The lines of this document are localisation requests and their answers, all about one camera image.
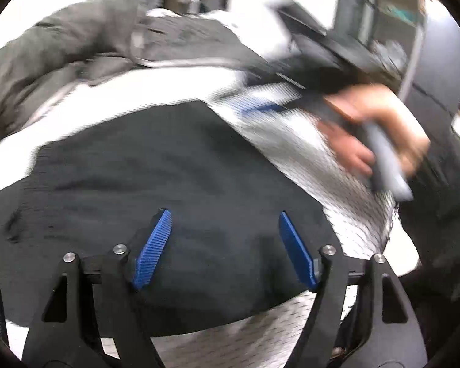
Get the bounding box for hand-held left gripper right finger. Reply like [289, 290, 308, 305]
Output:
[278, 211, 428, 368]

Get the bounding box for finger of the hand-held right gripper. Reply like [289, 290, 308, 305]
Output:
[230, 92, 303, 117]

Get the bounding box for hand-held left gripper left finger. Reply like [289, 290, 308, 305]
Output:
[21, 209, 173, 368]

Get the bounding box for black pants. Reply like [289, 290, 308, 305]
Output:
[0, 100, 342, 338]

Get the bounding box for person's right hand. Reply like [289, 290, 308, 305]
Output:
[318, 84, 430, 178]

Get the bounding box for bed with honeycomb sheet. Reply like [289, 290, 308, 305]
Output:
[0, 57, 422, 368]

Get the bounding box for dark shelf unit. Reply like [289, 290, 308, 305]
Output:
[337, 0, 426, 70]

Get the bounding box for grey duvet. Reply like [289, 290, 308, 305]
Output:
[0, 0, 303, 154]

